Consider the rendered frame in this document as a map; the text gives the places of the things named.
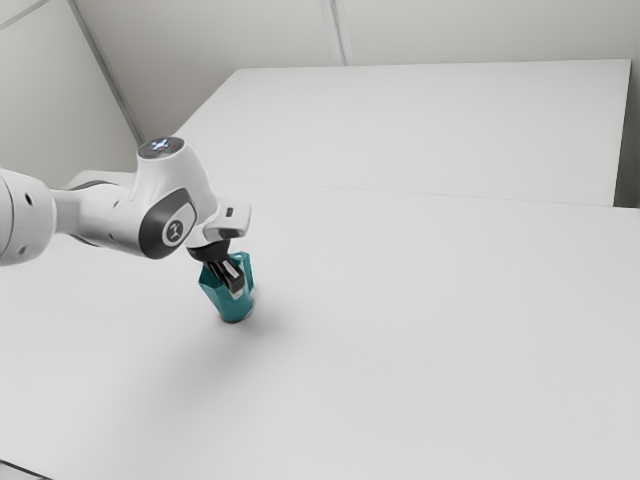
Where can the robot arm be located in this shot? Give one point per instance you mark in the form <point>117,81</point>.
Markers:
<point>95,215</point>

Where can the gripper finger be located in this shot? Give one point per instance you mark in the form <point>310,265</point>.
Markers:
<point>231,280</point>

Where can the teal faceted mug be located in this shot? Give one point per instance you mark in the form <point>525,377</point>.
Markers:
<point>233,304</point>

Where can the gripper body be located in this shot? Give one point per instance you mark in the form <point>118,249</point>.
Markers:
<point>211,251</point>

